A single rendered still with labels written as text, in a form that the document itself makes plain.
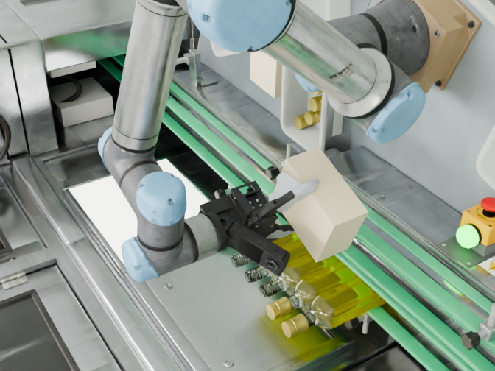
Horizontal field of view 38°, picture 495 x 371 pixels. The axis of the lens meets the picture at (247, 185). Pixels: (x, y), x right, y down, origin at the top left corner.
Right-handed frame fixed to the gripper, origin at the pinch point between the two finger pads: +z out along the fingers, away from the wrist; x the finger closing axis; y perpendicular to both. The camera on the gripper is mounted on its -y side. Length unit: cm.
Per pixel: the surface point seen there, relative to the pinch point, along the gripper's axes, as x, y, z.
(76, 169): 74, 78, -14
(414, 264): 8.4, -15.3, 17.3
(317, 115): 20.6, 33.5, 30.3
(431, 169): 7.2, 1.9, 35.2
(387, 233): 11.9, -5.9, 19.3
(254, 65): 25, 58, 27
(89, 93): 77, 109, 3
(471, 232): -0.3, -17.1, 26.1
